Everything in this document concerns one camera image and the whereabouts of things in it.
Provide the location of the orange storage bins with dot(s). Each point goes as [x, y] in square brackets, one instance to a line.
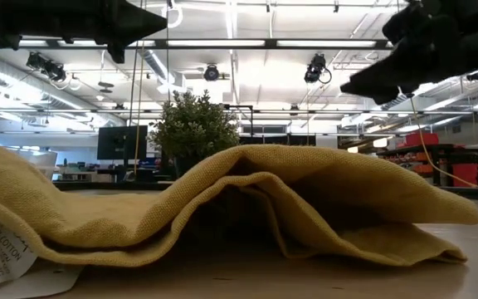
[423, 168]

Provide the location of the black shelf rack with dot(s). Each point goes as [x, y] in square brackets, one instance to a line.
[442, 148]

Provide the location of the cluttered background desk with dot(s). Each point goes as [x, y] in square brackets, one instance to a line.
[81, 176]

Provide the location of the clear plastic tupperware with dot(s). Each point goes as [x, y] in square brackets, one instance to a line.
[42, 164]

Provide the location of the black plant pot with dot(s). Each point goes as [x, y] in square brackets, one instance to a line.
[182, 166]

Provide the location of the flat red storage bin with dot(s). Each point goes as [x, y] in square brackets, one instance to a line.
[421, 139]

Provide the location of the blank white label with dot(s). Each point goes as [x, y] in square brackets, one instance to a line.
[52, 282]

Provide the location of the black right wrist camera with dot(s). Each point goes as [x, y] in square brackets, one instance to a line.
[409, 25]

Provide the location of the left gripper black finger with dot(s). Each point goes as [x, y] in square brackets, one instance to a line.
[135, 21]
[117, 52]

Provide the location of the thin black metal stand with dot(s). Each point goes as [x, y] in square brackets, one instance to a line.
[239, 106]

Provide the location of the black ceiling-mounted device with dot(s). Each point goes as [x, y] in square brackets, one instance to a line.
[48, 68]

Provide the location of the black overhead frame beam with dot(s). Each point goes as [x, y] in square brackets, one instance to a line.
[270, 43]

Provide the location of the yellow cotton cloth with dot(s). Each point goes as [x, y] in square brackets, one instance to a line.
[347, 191]

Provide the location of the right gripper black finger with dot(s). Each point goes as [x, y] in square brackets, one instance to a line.
[390, 96]
[413, 68]

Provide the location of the round black ceiling camera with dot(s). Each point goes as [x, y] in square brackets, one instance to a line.
[211, 73]

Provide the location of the black overhead rig camera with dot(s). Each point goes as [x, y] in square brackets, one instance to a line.
[314, 70]

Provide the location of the green artificial plant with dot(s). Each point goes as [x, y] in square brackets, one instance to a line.
[193, 124]

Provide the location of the tall red storage bin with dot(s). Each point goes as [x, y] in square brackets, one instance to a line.
[467, 174]

